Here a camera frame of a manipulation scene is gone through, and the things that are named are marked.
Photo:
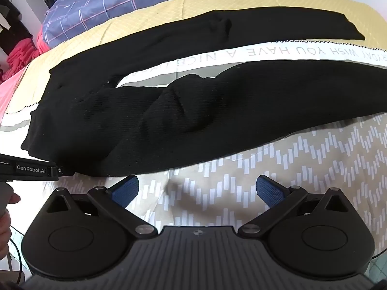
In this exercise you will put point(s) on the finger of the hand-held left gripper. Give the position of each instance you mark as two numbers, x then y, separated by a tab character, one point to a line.
67	171

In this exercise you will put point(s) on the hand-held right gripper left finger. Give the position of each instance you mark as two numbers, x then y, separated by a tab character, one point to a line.
127	188

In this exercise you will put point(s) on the person's left hand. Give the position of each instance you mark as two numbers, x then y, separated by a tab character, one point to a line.
5	229

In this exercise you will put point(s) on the pile of red clothes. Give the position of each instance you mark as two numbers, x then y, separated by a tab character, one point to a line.
22	57

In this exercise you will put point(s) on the blue plaid quilt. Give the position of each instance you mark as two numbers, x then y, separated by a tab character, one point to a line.
121	3

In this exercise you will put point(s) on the pink bedsheet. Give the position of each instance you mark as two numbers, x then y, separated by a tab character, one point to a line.
15	93

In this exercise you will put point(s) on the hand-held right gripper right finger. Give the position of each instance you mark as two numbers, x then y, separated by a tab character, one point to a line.
267	191

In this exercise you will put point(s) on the dark hanging clothes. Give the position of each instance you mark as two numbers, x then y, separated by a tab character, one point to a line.
12	27

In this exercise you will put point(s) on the yellow and beige patterned blanket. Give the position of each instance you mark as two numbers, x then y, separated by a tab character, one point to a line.
272	163

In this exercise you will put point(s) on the black pants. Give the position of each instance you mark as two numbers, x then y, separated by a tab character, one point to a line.
181	117

